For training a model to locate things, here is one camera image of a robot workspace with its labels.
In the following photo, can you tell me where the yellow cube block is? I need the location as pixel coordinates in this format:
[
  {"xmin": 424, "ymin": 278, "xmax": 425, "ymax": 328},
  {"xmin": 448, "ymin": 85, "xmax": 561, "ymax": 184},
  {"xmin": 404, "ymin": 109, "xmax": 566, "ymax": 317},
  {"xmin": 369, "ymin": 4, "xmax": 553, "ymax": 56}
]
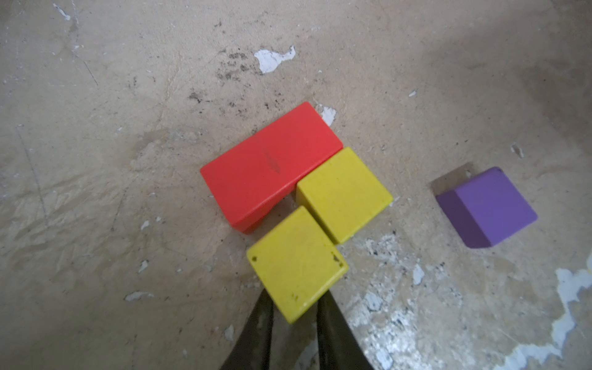
[
  {"xmin": 247, "ymin": 207, "xmax": 348, "ymax": 324},
  {"xmin": 295, "ymin": 147, "xmax": 393, "ymax": 245}
]

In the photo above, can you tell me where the red rectangular block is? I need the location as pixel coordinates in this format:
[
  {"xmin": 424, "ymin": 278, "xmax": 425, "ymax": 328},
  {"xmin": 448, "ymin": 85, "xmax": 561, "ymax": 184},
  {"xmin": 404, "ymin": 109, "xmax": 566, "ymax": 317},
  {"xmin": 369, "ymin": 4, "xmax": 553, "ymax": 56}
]
[{"xmin": 200, "ymin": 103, "xmax": 343, "ymax": 234}]

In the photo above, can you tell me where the purple cube block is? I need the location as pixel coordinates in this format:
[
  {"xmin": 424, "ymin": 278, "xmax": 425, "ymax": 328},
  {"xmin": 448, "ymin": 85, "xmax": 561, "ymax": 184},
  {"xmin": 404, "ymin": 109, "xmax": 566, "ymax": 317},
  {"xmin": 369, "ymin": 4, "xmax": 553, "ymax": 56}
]
[{"xmin": 436, "ymin": 166, "xmax": 538, "ymax": 249}]

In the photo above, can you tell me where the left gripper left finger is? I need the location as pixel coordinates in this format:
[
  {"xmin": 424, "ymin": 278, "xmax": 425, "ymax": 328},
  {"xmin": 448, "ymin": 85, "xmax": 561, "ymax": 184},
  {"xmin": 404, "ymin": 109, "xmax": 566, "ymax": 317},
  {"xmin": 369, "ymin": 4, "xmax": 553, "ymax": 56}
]
[{"xmin": 220, "ymin": 289, "xmax": 274, "ymax": 370}]

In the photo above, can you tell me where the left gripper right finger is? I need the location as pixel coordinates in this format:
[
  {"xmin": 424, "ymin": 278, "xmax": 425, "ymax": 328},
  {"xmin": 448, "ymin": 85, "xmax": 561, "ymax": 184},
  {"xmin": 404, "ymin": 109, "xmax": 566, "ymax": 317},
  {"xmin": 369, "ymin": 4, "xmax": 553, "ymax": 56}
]
[{"xmin": 317, "ymin": 291, "xmax": 373, "ymax": 370}]

